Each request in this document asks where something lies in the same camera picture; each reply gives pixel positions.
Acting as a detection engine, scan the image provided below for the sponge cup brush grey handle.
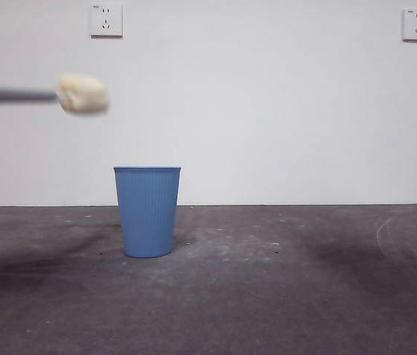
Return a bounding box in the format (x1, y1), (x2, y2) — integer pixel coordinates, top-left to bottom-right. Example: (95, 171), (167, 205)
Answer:
(0, 72), (110, 118)

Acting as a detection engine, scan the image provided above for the blue ribbed plastic cup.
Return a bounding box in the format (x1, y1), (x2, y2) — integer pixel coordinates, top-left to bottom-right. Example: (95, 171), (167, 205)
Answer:
(113, 166), (182, 259)

